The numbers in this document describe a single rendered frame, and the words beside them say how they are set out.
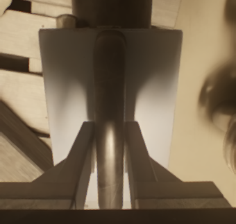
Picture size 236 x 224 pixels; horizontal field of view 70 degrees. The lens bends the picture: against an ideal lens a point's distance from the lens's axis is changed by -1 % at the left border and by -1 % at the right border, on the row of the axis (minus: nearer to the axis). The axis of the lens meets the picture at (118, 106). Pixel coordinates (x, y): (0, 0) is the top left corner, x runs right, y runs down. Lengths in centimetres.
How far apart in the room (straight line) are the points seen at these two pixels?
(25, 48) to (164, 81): 38
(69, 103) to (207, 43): 53
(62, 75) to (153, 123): 11
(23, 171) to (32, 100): 18
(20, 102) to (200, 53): 56
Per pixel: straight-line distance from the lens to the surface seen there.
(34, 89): 49
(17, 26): 50
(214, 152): 78
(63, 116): 19
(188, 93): 64
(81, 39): 18
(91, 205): 34
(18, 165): 49
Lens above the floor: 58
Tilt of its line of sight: 73 degrees down
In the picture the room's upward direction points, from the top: 177 degrees clockwise
